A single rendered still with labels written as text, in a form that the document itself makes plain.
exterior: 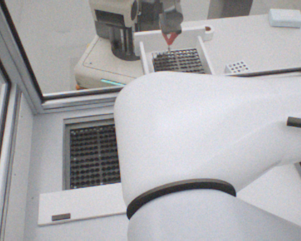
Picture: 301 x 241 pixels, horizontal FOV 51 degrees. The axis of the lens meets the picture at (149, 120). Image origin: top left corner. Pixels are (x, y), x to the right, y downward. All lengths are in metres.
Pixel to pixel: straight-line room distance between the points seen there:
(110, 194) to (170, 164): 0.60
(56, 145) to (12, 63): 0.26
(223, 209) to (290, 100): 0.11
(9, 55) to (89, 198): 0.41
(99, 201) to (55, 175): 0.15
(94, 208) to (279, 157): 0.60
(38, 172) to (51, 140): 0.10
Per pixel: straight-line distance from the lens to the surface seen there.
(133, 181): 0.26
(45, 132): 0.99
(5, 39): 0.86
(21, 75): 0.93
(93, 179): 0.93
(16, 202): 0.83
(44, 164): 0.93
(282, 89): 0.30
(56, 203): 0.86
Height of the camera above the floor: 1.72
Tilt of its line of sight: 53 degrees down
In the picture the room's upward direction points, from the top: straight up
